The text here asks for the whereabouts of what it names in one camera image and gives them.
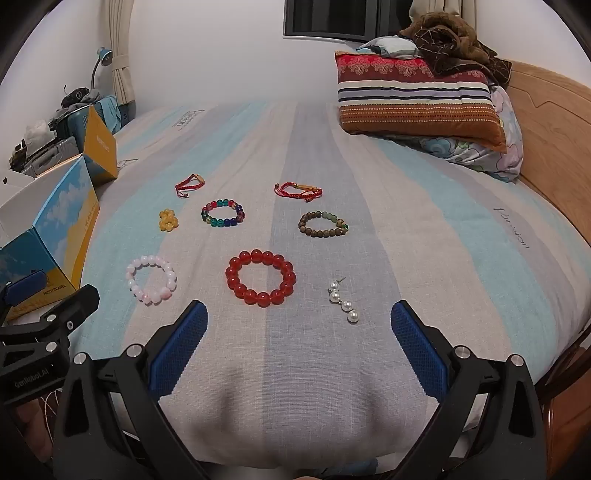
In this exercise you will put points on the grey suitcase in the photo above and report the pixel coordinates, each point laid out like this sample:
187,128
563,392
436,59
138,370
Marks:
51,154

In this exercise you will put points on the light blue small pillow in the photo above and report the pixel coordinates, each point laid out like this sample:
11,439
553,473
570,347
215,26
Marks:
388,47

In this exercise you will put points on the sky print cardboard box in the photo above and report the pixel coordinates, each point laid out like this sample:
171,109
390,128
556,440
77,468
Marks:
60,221

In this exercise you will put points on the red striped folded quilt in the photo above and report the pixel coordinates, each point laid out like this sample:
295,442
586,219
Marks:
415,101

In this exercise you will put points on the teal suitcase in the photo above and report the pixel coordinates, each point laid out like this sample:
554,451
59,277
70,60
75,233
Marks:
108,110

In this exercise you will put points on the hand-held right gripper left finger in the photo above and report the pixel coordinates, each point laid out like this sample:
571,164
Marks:
178,350

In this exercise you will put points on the blue desk lamp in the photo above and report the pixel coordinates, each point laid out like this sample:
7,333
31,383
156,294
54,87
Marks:
105,56

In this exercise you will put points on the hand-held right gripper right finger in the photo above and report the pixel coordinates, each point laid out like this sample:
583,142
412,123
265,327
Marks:
420,350

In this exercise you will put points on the dark window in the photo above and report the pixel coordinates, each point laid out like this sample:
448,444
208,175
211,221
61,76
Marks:
332,16

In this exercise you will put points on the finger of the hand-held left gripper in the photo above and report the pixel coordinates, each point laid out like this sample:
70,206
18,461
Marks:
25,282
74,307

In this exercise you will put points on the brown blanket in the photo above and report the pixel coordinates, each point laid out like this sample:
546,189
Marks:
452,41

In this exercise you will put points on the floral pillow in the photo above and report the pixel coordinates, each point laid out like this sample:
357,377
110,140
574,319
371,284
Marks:
501,138

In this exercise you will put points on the dark clutter pile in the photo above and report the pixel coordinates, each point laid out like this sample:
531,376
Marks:
78,96

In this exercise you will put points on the cream curtain with tieback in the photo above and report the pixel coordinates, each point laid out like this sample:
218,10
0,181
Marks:
121,50

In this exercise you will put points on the striped bed sheet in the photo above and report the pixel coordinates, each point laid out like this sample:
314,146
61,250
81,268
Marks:
295,147

